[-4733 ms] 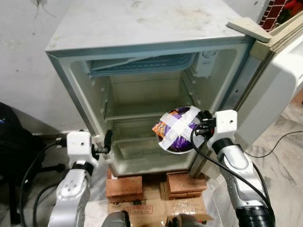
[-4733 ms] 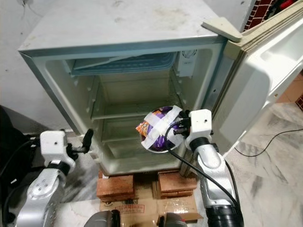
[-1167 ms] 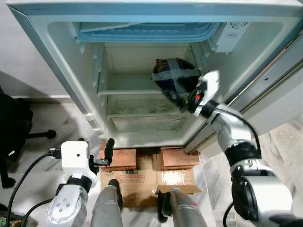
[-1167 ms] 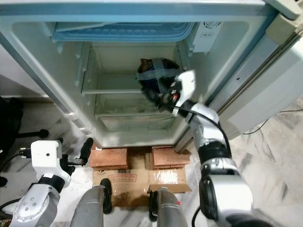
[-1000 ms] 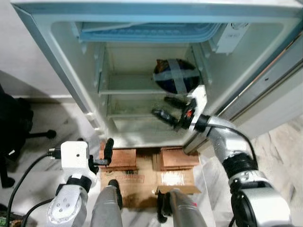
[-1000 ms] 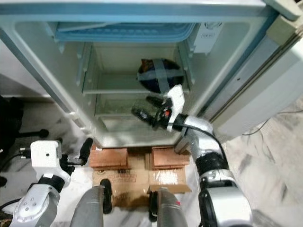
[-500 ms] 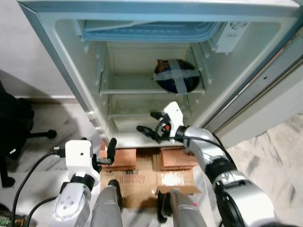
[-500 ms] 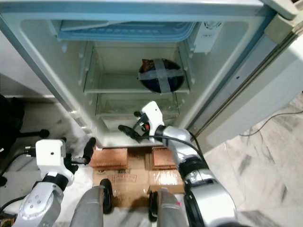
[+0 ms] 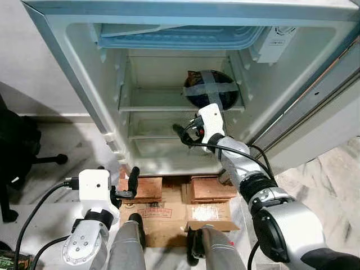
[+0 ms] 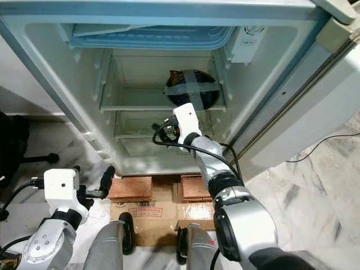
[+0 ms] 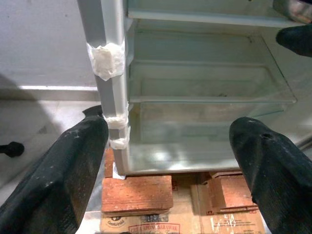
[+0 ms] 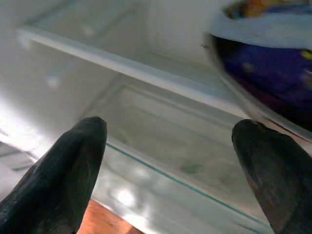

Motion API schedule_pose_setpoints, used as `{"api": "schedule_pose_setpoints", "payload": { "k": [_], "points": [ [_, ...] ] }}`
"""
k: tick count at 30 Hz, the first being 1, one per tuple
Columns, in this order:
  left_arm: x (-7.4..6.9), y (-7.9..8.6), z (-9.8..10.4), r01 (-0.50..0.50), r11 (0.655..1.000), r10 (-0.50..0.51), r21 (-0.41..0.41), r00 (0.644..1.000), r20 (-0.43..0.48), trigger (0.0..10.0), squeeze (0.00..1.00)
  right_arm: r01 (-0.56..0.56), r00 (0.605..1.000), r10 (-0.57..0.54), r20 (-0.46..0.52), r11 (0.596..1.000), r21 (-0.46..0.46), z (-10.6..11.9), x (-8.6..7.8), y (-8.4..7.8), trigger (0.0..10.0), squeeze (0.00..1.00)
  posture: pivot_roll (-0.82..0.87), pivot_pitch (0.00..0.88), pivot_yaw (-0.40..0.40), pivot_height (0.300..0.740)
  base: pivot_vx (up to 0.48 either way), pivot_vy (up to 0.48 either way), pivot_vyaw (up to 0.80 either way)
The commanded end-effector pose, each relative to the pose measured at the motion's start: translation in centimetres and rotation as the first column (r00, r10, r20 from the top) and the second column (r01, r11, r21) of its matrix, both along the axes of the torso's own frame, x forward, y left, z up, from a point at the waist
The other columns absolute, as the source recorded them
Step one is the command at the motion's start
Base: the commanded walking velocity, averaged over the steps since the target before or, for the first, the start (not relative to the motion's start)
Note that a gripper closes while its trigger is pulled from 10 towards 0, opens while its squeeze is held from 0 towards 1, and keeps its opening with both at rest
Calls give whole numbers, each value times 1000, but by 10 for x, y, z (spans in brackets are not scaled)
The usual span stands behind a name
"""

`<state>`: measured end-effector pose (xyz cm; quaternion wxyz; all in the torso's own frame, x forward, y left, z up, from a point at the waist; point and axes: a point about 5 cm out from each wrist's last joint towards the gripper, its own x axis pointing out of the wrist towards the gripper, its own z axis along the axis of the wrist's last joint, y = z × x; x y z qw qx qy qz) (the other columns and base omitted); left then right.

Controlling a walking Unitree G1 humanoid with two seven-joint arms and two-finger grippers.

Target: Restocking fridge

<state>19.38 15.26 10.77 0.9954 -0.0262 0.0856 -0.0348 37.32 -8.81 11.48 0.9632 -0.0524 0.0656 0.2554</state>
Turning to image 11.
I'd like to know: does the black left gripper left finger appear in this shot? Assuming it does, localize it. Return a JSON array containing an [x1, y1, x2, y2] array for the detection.
[[0, 114, 109, 234]]

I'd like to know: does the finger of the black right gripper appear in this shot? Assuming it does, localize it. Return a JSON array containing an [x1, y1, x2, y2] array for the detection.
[[276, 24, 312, 58]]

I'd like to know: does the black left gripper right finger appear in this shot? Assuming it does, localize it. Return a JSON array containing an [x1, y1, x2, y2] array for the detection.
[[229, 116, 312, 234]]

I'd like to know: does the glass fridge shelf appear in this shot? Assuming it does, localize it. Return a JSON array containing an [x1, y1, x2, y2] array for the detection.
[[127, 6, 307, 29]]

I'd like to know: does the grey fridge body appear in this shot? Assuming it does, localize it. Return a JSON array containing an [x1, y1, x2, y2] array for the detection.
[[76, 0, 312, 176]]

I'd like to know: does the red brick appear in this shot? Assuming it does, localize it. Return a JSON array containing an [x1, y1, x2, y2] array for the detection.
[[208, 171, 259, 215], [100, 148, 174, 217]]

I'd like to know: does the black office chair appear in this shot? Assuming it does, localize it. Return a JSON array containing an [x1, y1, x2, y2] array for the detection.
[[0, 141, 25, 158]]

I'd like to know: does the small white tape wad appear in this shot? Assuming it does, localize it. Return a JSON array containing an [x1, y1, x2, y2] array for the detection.
[[108, 136, 130, 150], [102, 114, 129, 130]]

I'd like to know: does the clear crisper drawer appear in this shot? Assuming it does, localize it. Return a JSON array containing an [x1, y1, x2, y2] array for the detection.
[[128, 97, 287, 173]]

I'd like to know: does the brown cardboard sheet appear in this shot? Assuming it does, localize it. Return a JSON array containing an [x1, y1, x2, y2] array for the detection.
[[99, 170, 267, 234]]

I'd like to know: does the glass crisper cover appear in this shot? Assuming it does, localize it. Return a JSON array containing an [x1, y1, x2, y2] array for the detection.
[[128, 28, 297, 103]]

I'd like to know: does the large white tape wad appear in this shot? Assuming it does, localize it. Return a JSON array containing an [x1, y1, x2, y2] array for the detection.
[[86, 42, 126, 82]]

